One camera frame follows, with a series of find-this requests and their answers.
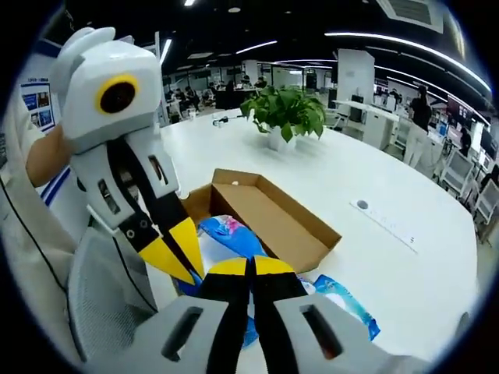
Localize ceiling air conditioner vent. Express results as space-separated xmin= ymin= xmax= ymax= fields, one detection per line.
xmin=376 ymin=0 xmax=445 ymax=35

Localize white table outlet strip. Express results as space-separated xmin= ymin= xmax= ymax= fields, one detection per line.
xmin=349 ymin=199 xmax=419 ymax=255

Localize ceiling light strip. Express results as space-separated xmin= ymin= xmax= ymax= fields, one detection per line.
xmin=324 ymin=31 xmax=493 ymax=93

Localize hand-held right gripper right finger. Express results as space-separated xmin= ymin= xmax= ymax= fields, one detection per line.
xmin=249 ymin=254 xmax=434 ymax=374

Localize brown cardboard shoe box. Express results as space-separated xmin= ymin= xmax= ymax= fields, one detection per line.
xmin=181 ymin=168 xmax=343 ymax=273

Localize small white black tool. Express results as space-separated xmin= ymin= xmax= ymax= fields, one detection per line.
xmin=212 ymin=114 xmax=243 ymax=127

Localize blue white wall poster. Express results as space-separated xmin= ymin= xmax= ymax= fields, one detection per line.
xmin=19 ymin=50 xmax=63 ymax=134

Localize blue soft wipes packet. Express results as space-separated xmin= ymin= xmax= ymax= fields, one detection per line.
xmin=175 ymin=213 xmax=382 ymax=350

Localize thin black cable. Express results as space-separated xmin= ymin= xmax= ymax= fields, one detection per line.
xmin=0 ymin=175 xmax=68 ymax=293

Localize person's white shirt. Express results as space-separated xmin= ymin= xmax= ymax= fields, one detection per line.
xmin=0 ymin=87 xmax=90 ymax=351

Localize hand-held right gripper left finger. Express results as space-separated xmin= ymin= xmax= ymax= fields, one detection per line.
xmin=126 ymin=256 xmax=250 ymax=374

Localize potted green plant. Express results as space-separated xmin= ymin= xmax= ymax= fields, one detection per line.
xmin=239 ymin=86 xmax=327 ymax=153

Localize grey mesh office chair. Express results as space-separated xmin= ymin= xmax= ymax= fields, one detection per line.
xmin=65 ymin=225 xmax=161 ymax=363

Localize white office chair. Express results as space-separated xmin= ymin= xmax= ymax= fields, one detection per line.
xmin=440 ymin=150 xmax=476 ymax=199
xmin=473 ymin=181 xmax=499 ymax=229

